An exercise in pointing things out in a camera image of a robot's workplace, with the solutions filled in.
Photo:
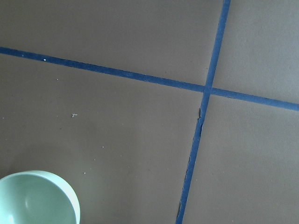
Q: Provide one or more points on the green bowl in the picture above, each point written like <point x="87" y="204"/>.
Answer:
<point x="37" y="197"/>

